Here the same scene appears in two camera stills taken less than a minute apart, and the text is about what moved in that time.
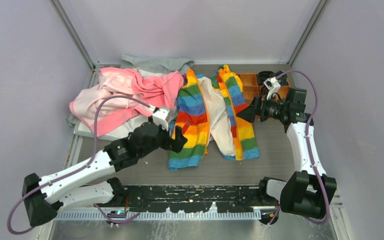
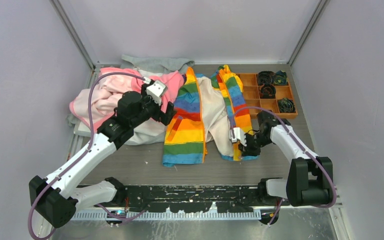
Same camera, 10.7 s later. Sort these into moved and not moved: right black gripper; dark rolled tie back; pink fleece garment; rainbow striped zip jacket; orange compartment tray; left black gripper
Moved: right black gripper; left black gripper
Not moved: rainbow striped zip jacket; dark rolled tie back; pink fleece garment; orange compartment tray
